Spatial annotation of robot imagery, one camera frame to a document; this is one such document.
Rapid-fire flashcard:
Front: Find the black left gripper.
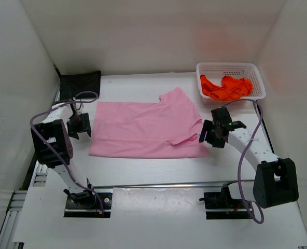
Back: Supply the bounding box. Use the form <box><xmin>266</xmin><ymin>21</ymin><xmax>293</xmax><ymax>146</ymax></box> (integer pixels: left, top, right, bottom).
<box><xmin>67</xmin><ymin>112</ymin><xmax>92</xmax><ymax>140</ymax></box>

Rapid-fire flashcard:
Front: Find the pink t shirt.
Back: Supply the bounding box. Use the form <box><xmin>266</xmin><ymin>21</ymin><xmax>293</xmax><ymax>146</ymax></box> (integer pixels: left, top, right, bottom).
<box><xmin>89</xmin><ymin>88</ymin><xmax>209</xmax><ymax>159</ymax></box>

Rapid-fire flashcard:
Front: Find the black t shirt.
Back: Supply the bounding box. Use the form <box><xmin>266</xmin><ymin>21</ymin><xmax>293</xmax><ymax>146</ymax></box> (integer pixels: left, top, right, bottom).
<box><xmin>59</xmin><ymin>71</ymin><xmax>101</xmax><ymax>101</ymax></box>

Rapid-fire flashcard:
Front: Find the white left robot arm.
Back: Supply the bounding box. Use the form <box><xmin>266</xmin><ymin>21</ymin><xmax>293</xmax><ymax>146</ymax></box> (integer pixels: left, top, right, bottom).
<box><xmin>30</xmin><ymin>100</ymin><xmax>96</xmax><ymax>208</ymax></box>

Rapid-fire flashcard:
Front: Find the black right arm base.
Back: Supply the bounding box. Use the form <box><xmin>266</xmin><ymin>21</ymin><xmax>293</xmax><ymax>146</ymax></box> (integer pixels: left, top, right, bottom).
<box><xmin>199</xmin><ymin>183</ymin><xmax>251</xmax><ymax>220</ymax></box>

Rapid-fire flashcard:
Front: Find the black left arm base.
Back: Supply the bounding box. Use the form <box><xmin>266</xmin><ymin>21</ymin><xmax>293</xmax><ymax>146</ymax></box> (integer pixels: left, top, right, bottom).
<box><xmin>64</xmin><ymin>189</ymin><xmax>113</xmax><ymax>218</ymax></box>

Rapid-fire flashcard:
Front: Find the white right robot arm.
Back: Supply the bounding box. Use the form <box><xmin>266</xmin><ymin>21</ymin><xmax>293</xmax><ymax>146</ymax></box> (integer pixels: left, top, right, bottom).
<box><xmin>199</xmin><ymin>107</ymin><xmax>299</xmax><ymax>209</ymax></box>

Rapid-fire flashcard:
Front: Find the white plastic laundry basket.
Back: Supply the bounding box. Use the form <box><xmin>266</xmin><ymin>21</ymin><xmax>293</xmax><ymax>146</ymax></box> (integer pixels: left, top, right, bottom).
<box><xmin>196</xmin><ymin>62</ymin><xmax>266</xmax><ymax>104</ymax></box>

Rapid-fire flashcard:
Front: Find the orange t shirt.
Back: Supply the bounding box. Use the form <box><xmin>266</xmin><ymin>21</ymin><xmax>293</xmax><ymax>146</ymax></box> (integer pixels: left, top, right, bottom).
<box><xmin>200</xmin><ymin>75</ymin><xmax>253</xmax><ymax>101</ymax></box>

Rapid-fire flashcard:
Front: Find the aluminium table edge rail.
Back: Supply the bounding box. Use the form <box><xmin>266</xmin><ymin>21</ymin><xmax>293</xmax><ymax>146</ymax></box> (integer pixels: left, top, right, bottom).
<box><xmin>31</xmin><ymin>178</ymin><xmax>284</xmax><ymax>190</ymax></box>

